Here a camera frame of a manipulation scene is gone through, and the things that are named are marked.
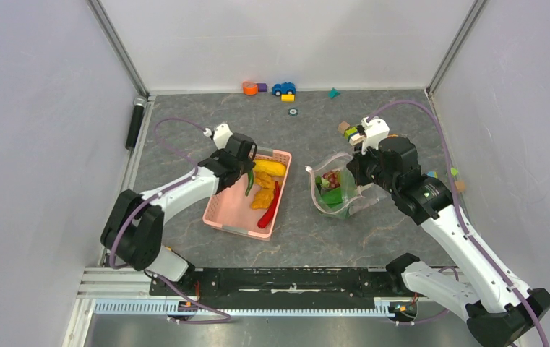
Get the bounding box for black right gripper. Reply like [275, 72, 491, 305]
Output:
[347, 139, 398, 194]

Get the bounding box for red toy grapes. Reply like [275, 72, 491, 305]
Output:
[321, 170, 340, 189]

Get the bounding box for red toy chili pepper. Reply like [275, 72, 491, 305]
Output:
[257, 181, 281, 229]

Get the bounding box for clear dotted zip top bag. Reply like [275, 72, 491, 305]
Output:
[305, 153, 386, 219]

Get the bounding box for green toy bok choy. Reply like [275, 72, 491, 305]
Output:
[314, 176, 349, 219]

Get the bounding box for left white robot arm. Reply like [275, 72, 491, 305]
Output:
[100, 133, 257, 295]

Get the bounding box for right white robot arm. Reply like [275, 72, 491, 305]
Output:
[347, 137, 550, 346]

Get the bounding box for orange toy ginger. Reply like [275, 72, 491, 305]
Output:
[250, 172, 275, 210]

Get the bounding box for pink perforated plastic basket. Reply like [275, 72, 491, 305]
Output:
[202, 148, 292, 241]

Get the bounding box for yellow toy squash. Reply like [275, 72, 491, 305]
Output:
[254, 159, 287, 177]

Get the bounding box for green white stacked toy bricks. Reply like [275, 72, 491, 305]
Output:
[338, 121, 366, 146]

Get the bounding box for small wooden cube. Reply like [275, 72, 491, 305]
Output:
[455, 180, 467, 194]

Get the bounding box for orange toy block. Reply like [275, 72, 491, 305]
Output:
[241, 81, 259, 96]

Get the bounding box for yellow toy block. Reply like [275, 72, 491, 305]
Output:
[280, 94, 295, 103]

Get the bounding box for teal toy triangle block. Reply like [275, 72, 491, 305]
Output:
[328, 88, 340, 99]

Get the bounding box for blue toy car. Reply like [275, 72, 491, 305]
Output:
[271, 82, 296, 97]

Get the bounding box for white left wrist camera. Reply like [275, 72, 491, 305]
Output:
[203, 122, 233, 149]

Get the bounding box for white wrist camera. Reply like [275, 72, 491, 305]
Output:
[360, 117, 390, 155]
[203, 122, 233, 149]

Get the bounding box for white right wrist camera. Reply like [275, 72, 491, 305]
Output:
[360, 117, 390, 155]

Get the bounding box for black silver microphone on rail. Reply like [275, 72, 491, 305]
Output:
[125, 95, 147, 150]

